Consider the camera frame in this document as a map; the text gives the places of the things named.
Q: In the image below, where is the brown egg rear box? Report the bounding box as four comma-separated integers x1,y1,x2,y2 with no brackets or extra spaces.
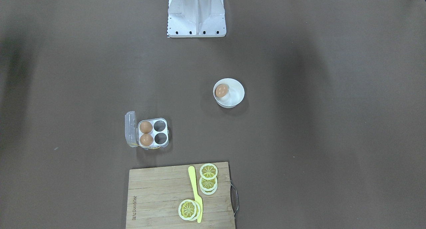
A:
139,121,153,134

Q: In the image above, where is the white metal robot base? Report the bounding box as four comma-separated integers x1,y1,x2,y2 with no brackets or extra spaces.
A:
166,0,227,38

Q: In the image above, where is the brown egg front box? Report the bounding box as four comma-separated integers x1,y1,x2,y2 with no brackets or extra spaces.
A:
139,133,154,147

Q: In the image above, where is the clear plastic egg box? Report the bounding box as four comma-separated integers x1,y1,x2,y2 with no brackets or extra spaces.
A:
124,111,169,150

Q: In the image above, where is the white round bowl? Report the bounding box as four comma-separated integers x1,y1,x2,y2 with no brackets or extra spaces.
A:
213,78,245,108

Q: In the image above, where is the yellow plastic knife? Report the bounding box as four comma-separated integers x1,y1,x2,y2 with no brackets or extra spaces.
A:
188,165,203,223

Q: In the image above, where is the lemon slice top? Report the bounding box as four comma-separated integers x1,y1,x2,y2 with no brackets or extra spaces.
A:
199,163,219,180

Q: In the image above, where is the brown egg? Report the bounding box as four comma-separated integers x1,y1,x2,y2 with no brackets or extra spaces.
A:
215,84,229,99

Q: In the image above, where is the brown egg box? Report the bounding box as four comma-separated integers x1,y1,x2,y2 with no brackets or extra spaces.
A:
139,133,154,147
139,121,153,134

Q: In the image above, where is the bamboo cutting board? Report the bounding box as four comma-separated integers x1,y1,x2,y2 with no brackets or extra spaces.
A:
126,162,237,229

